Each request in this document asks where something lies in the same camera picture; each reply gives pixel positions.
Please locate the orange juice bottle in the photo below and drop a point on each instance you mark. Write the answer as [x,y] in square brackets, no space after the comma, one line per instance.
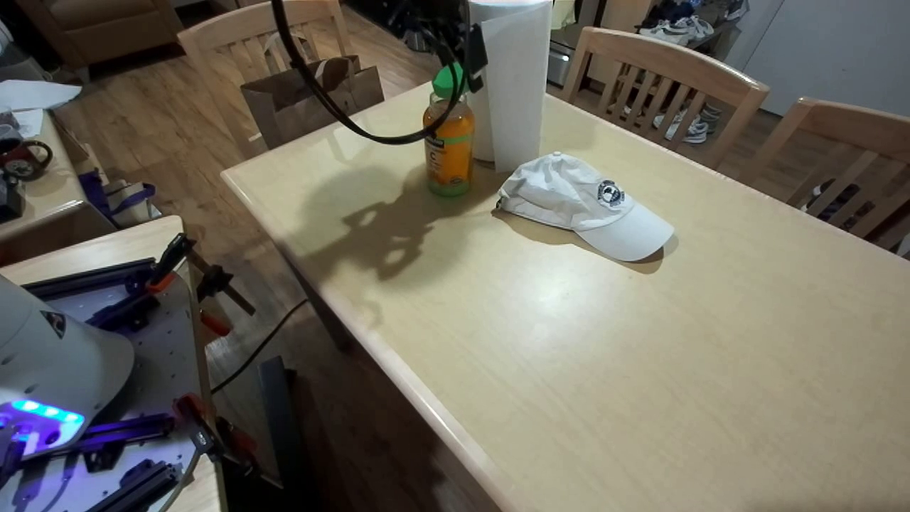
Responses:
[451,153]

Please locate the brown paper shopping bag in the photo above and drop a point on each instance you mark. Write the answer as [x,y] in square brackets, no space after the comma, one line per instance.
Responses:
[308,102]

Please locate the black orange clamp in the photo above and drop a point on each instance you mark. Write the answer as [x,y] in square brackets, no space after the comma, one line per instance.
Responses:
[214,429]
[195,275]

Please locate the blue white bag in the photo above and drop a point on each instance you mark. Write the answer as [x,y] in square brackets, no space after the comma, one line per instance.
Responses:
[116,200]

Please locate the white baseball cap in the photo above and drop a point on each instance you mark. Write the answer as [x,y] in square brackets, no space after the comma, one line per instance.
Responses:
[586,203]

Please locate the green bottle lid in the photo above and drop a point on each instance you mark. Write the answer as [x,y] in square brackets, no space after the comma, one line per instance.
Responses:
[446,80]

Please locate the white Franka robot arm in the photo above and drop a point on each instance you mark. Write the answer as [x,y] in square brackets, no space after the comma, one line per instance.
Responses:
[51,359]

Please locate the white door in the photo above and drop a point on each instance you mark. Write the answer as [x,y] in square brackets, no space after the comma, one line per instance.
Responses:
[833,46]

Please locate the light wooden slat chair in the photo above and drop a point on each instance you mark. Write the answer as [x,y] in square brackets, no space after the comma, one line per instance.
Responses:
[237,30]
[842,153]
[662,80]

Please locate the white paper towel roll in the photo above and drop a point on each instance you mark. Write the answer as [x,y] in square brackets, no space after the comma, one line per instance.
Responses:
[514,87]

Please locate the white paper sheet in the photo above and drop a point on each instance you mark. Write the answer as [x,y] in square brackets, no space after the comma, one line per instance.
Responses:
[32,102]

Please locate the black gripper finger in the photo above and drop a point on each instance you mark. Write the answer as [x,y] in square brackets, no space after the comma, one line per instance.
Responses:
[475,59]

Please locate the black headphones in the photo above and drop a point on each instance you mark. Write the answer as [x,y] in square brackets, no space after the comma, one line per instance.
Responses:
[24,160]

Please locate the white sneaker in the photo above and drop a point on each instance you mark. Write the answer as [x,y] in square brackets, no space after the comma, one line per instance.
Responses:
[692,126]

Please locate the white shoes pair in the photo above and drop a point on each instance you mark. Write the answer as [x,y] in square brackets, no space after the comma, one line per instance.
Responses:
[692,25]

